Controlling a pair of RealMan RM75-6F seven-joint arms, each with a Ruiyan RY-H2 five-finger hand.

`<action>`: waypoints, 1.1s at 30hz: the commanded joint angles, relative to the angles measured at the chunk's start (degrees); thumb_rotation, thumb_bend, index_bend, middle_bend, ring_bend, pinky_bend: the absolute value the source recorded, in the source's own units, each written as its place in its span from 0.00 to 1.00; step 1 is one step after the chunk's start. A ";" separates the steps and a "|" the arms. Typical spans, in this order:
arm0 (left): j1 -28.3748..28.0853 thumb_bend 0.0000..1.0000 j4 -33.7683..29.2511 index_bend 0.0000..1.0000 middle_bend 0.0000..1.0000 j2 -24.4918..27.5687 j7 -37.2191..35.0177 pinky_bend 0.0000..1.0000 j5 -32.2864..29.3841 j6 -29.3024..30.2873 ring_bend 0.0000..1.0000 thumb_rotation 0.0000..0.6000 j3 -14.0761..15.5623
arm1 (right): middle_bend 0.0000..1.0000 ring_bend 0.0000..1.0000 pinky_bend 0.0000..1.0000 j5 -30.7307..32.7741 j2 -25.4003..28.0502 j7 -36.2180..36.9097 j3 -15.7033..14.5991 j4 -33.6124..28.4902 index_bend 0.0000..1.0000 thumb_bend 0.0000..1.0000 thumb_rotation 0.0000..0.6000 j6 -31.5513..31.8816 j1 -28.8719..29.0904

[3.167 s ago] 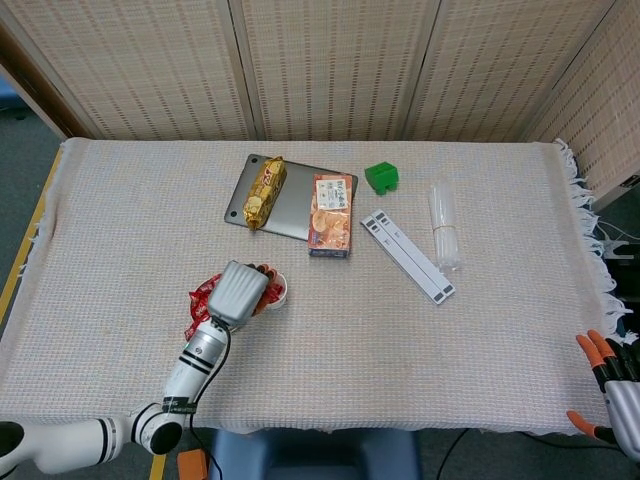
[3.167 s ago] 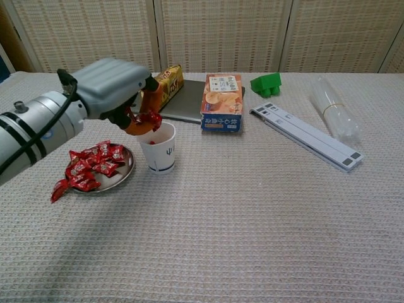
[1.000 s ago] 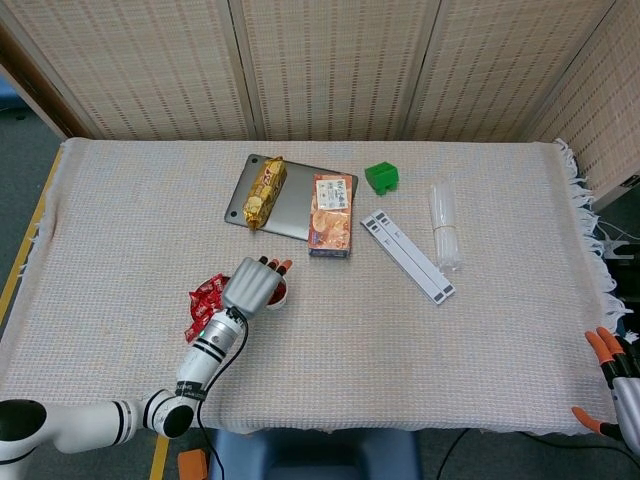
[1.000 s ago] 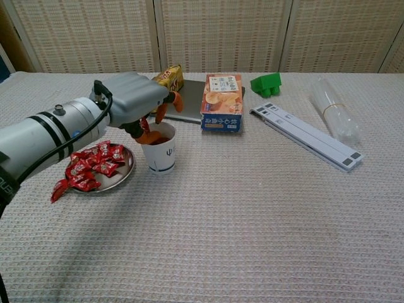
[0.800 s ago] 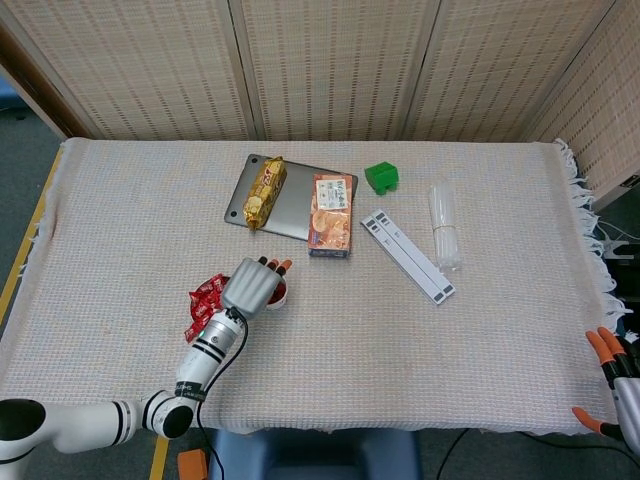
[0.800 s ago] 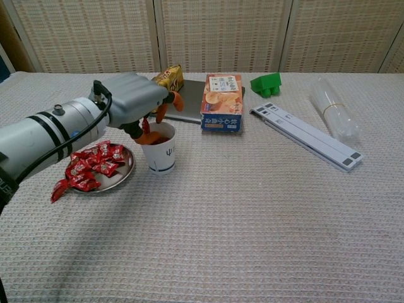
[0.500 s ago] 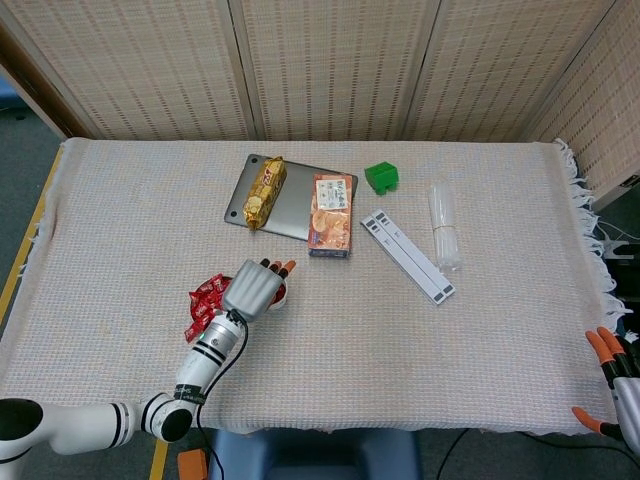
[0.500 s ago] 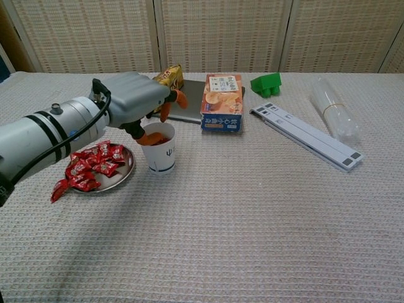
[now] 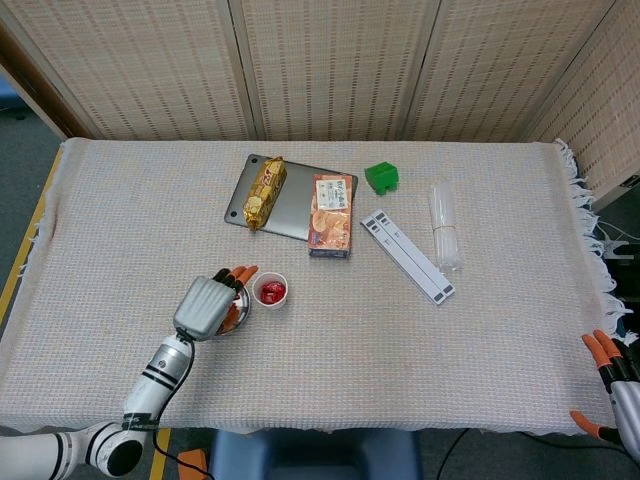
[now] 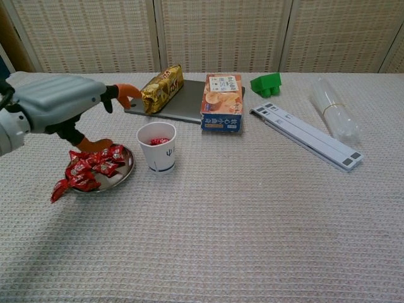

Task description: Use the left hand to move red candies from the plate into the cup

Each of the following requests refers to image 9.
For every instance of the orange wedge block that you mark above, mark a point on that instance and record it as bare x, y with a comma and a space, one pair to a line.
192, 460

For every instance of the woven folding screen panel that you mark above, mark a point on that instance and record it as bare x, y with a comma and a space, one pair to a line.
150, 65
500, 65
610, 115
340, 65

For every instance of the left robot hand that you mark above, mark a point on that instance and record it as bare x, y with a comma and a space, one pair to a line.
202, 307

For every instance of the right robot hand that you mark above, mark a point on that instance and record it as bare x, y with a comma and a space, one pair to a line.
627, 405

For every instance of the orange biscuit box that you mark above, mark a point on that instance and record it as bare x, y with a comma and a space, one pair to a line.
330, 220

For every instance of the blue padded seat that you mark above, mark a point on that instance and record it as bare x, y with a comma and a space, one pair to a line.
315, 457

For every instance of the grey laptop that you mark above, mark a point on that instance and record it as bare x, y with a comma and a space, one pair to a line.
295, 200

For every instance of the white paper cup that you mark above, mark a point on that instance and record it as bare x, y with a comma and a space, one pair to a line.
272, 306

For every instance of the beige waffle tablecloth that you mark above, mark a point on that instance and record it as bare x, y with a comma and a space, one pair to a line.
350, 350

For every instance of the golden snack pack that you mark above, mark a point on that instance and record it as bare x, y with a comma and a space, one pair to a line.
265, 192

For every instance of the round metal plate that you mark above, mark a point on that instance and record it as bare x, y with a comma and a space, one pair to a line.
246, 307

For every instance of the white plastic clamp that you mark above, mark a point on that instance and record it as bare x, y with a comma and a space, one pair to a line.
612, 248

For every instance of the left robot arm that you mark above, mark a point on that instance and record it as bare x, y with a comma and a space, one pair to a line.
160, 370

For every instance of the green plastic block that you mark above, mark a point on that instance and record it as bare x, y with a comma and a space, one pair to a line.
380, 176

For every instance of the white folding laptop stand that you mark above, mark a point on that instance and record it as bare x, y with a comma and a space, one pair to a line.
407, 255

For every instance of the red candy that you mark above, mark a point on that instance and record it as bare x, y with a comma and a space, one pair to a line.
267, 298
274, 287

